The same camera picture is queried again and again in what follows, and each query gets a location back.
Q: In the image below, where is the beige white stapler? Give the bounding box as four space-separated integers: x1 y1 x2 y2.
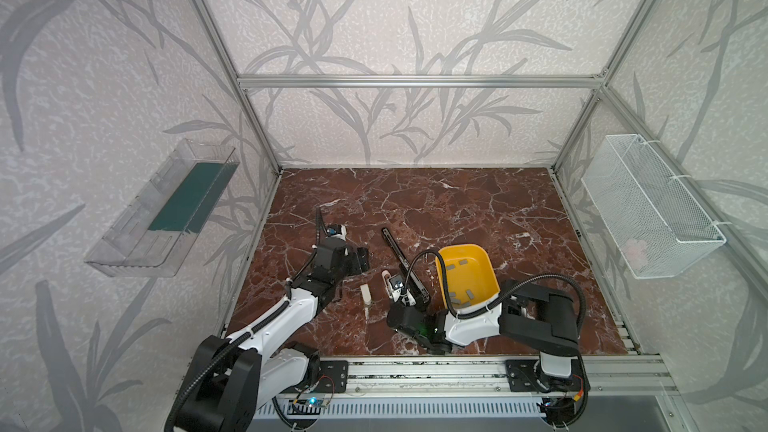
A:
360 284 372 307

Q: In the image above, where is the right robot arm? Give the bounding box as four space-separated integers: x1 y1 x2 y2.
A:
387 274 587 382

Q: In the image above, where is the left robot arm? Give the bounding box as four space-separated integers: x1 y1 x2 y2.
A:
164 224 369 431

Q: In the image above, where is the yellow plastic tray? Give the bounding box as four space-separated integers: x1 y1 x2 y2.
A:
436 244 500 310

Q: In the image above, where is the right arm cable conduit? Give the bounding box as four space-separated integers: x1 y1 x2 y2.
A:
403 249 588 337

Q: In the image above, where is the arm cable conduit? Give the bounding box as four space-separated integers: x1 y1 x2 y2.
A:
403 249 588 337
163 209 328 432

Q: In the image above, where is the white slotted cable duct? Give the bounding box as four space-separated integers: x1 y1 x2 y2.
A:
279 397 665 420

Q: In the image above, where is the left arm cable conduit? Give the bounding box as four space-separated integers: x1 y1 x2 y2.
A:
163 209 328 432

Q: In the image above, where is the aluminium frame crossbar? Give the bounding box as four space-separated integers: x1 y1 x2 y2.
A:
237 74 602 90

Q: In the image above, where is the clear plastic wall bin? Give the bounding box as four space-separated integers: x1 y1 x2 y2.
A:
85 139 240 278

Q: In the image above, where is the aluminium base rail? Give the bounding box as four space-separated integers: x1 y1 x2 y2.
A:
335 355 679 398

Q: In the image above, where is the white wire wall basket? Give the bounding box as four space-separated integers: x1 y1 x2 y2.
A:
582 134 727 280

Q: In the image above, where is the aluminium frame corner post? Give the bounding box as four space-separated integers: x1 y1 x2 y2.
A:
190 0 282 175

